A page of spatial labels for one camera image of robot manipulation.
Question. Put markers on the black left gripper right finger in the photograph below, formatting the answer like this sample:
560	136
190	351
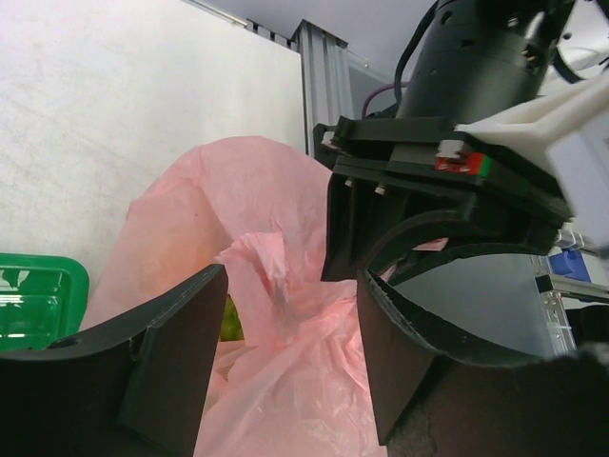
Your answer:
439	390

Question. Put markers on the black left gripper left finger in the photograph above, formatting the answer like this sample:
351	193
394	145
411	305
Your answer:
134	385

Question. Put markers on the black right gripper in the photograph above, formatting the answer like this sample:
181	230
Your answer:
410	195

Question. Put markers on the green fake apple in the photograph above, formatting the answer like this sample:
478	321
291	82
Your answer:
231	327

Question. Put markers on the pink plastic bag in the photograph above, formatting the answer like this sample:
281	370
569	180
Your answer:
296	384

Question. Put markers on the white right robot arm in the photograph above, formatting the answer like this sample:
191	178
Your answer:
476	59

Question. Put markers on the green plastic basket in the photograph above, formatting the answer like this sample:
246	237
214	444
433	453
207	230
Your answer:
43	299

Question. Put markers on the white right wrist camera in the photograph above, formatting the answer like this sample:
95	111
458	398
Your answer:
565	134

